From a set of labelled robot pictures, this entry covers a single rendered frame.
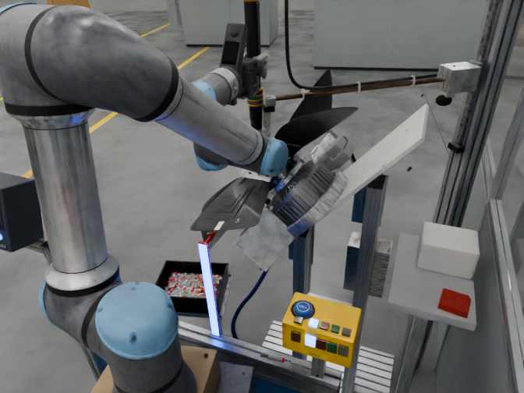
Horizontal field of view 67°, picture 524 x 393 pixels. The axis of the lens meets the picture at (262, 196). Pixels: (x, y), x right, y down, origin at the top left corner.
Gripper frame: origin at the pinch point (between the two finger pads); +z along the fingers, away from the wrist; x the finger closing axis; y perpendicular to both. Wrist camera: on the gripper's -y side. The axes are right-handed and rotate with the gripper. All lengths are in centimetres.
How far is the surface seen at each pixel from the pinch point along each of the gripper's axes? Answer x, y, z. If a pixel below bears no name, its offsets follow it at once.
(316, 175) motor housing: 16.3, 35.5, 3.1
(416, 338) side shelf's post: 55, 100, 7
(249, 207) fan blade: 3.7, 35.3, -19.7
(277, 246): 8, 55, -10
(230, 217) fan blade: 0.3, 36.2, -24.4
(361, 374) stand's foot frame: 38, 146, 17
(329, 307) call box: 30, 46, -37
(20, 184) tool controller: -57, 29, -37
